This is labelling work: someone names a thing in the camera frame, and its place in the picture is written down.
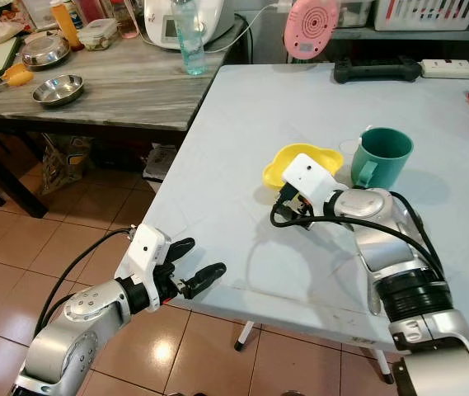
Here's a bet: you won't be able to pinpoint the glass jar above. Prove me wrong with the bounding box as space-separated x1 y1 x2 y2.
111 0 141 39

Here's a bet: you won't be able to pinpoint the printed shopping bag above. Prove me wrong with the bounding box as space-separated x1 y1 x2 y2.
40 134 96 196

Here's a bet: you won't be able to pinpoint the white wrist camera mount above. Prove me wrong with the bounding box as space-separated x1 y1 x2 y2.
116 224 170 286
281 153 340 219

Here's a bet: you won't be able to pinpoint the white plastic basket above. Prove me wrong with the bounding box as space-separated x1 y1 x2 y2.
373 0 469 32

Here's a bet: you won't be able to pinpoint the clear storage box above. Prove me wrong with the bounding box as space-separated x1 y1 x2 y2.
337 0 376 28

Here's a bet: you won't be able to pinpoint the clear plastic water bottle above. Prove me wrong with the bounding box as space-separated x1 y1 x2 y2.
172 0 207 78

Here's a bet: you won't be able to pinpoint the pink round device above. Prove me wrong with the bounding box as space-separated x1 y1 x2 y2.
284 0 339 61

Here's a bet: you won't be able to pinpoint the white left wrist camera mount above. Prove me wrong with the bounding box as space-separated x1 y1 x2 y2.
116 224 170 286

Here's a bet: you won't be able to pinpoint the green plastic mug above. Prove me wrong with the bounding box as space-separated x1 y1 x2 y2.
350 127 415 191

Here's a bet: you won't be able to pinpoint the yellow-tipped metal tongs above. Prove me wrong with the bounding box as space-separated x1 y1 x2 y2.
0 64 35 92

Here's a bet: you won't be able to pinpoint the white folding table leg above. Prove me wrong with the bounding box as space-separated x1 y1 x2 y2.
369 346 396 385
233 319 256 352

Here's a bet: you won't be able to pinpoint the small clear plastic cup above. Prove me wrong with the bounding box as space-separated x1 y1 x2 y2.
339 139 363 170

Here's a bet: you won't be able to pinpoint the yellow flower-shaped bowl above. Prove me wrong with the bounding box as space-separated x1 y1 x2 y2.
262 143 344 191

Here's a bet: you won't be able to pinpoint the white kitchen appliance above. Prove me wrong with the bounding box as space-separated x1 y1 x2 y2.
143 0 236 51

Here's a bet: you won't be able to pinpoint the shallow steel bowl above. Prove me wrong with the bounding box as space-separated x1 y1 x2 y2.
31 74 86 109

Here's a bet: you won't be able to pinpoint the white power cable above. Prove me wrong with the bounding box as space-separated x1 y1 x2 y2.
204 3 293 55

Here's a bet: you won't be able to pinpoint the dark wooden side table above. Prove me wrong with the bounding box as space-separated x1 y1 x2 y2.
0 18 247 220

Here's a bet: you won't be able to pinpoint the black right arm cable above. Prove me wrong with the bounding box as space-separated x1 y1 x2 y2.
270 191 446 280

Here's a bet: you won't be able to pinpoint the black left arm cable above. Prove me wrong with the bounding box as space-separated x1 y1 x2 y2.
33 229 133 337

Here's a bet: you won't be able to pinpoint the white power strip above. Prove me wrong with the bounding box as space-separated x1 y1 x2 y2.
420 59 469 80

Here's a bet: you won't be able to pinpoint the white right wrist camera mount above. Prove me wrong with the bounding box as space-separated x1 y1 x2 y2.
281 153 340 219

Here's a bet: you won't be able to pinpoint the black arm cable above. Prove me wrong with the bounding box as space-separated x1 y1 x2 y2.
33 229 133 337
270 191 446 280

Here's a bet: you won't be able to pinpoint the orange sauce bottle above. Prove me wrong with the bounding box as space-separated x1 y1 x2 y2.
50 0 83 50

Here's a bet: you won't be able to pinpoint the clear food container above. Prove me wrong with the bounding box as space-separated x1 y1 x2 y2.
77 18 120 50

